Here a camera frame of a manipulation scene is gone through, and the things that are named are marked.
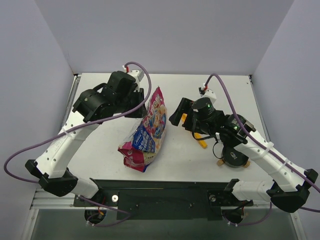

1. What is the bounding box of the yellow plastic scoop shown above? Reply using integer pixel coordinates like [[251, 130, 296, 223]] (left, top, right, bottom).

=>
[[181, 113, 208, 149]]

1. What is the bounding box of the pink pet food bag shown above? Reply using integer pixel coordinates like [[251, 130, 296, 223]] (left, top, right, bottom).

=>
[[117, 87, 167, 173]]

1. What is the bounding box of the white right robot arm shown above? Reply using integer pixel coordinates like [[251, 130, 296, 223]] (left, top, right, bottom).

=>
[[169, 97, 318, 213]]

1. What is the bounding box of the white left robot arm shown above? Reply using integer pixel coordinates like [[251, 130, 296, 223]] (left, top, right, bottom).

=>
[[25, 70, 147, 206]]

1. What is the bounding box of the black fish print bowl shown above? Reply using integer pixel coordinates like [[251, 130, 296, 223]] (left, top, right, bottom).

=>
[[222, 146, 249, 168]]

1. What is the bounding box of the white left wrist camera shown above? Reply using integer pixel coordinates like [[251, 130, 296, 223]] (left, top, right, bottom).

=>
[[122, 65, 144, 82]]

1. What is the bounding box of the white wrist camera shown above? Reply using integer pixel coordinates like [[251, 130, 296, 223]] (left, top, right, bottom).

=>
[[198, 85, 217, 104], [122, 65, 144, 82]]

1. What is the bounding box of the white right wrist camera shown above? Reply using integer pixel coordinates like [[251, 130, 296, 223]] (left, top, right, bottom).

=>
[[198, 85, 217, 104]]

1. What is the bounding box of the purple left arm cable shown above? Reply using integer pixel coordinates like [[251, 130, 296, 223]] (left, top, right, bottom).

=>
[[3, 61, 153, 185]]

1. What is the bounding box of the aluminium table edge rail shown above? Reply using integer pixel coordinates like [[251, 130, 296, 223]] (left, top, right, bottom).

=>
[[50, 74, 82, 149]]

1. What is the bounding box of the black mounting base plate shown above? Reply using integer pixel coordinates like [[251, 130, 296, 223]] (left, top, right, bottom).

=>
[[73, 180, 253, 224]]

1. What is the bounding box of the aluminium front frame rail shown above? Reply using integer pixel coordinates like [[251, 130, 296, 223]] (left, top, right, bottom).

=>
[[30, 189, 75, 210]]

